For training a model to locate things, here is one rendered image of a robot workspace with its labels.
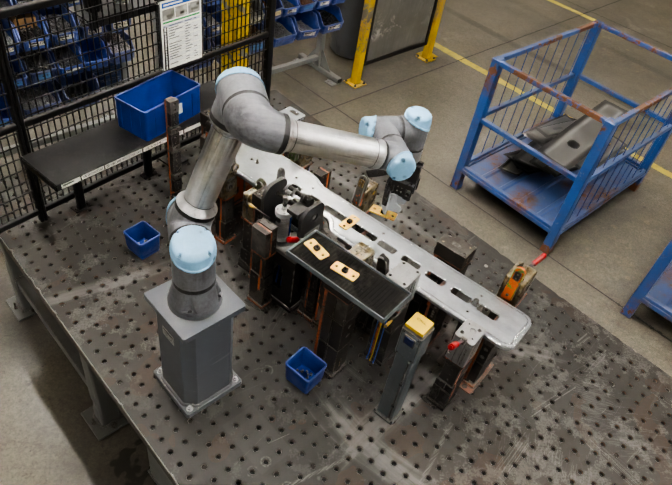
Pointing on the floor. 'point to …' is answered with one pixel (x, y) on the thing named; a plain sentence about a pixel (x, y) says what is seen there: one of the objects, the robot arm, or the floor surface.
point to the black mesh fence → (110, 75)
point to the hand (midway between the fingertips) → (384, 208)
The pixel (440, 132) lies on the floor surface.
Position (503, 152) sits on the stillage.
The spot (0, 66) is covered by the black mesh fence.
